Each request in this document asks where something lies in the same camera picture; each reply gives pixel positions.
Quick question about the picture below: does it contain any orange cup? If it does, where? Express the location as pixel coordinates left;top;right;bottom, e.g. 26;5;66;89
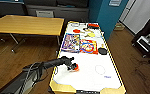
71;64;81;73

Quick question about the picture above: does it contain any yellow white-topped game table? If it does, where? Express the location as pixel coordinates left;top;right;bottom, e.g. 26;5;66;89
48;20;127;94

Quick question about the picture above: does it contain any black bowl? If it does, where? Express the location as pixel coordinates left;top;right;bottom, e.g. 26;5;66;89
97;47;108;56

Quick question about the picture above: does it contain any red black game piece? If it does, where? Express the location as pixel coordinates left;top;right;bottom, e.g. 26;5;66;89
86;22;100;29

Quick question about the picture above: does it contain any dark grey sofa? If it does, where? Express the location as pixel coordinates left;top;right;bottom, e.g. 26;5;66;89
25;0;91;23

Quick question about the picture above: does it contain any yellow wooden table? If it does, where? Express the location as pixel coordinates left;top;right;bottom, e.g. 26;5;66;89
0;14;65;54

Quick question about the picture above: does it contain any cardboard box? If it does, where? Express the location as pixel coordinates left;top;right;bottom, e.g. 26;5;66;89
113;22;126;32

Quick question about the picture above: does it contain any black wheeled cart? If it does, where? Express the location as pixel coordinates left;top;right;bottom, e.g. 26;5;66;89
131;33;150;65

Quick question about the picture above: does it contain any pale yellow wall sign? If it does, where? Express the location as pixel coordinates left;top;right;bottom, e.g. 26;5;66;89
108;0;123;7

